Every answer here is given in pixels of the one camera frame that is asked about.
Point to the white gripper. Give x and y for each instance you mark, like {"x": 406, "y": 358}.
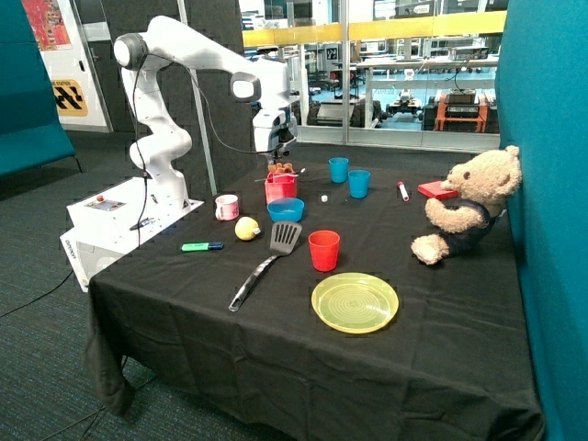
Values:
{"x": 274, "y": 130}

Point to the yellow ball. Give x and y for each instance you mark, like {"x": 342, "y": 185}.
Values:
{"x": 246, "y": 229}

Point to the metal spoon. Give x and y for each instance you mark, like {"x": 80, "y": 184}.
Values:
{"x": 301, "y": 172}

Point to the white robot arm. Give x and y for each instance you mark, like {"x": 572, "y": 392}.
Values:
{"x": 142, "y": 55}

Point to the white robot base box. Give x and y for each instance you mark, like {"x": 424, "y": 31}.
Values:
{"x": 101, "y": 233}

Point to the red square pot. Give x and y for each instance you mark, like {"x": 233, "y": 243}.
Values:
{"x": 281, "y": 187}

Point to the small brown plush toy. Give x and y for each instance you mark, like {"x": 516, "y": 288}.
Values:
{"x": 280, "y": 168}

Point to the blue cup rear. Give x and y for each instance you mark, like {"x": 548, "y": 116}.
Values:
{"x": 338, "y": 169}

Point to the blue cup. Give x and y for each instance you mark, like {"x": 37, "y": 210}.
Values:
{"x": 358, "y": 181}
{"x": 338, "y": 169}

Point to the blue plastic bowl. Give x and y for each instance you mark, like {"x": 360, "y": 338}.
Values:
{"x": 286, "y": 209}

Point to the pink white mug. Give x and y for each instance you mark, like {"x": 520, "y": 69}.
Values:
{"x": 227, "y": 207}

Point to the blue cup front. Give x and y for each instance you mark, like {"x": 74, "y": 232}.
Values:
{"x": 358, "y": 181}

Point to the black slotted spatula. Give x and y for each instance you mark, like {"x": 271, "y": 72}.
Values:
{"x": 283, "y": 239}

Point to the red plastic cup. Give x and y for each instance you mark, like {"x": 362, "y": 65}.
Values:
{"x": 324, "y": 249}

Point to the green highlighter pen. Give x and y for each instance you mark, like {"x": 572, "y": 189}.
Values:
{"x": 201, "y": 247}

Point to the red white marker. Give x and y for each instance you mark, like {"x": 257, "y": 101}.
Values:
{"x": 404, "y": 193}

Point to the black pen on base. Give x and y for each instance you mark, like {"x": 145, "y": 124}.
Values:
{"x": 142, "y": 223}

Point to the red flat block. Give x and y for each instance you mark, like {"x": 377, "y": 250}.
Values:
{"x": 435, "y": 190}

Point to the black tablecloth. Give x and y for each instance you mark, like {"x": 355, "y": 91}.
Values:
{"x": 453, "y": 364}

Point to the yellow plastic plate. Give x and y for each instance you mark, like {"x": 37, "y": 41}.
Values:
{"x": 355, "y": 303}

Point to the beige teddy bear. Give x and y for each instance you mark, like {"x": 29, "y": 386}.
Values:
{"x": 484, "y": 184}

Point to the teal sofa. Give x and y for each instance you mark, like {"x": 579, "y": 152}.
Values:
{"x": 31, "y": 133}

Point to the teal partition wall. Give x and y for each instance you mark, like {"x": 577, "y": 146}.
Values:
{"x": 541, "y": 86}

